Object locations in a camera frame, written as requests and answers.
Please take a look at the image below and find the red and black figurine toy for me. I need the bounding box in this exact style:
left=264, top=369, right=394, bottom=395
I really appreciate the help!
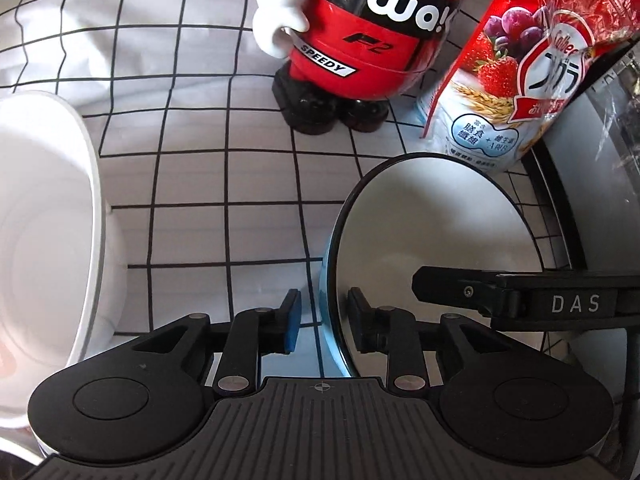
left=251, top=0, right=473, bottom=135

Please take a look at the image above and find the grey panel with black frame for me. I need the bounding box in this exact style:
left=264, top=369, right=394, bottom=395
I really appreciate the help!
left=522, top=35, right=640, bottom=361

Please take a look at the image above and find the white bowl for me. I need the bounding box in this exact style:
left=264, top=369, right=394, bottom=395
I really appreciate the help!
left=0, top=90, right=107, bottom=431

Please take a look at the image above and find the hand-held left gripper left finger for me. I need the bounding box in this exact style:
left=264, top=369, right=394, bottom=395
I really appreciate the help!
left=131, top=289, right=302, bottom=399

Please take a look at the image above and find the blue plate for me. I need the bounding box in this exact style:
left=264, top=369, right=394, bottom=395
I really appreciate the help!
left=319, top=152, right=547, bottom=380

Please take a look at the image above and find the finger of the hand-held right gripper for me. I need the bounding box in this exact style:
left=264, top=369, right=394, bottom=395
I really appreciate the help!
left=412, top=266, right=522, bottom=331

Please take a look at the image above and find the red cereal bag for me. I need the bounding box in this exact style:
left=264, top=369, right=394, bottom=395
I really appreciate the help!
left=416, top=0, right=640, bottom=177

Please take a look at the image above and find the white black grid tablecloth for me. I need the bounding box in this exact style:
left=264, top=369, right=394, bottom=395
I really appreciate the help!
left=0, top=0, right=586, bottom=381

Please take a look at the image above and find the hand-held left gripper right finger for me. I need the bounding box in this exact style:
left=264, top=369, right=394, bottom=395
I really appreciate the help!
left=348, top=287, right=516, bottom=399

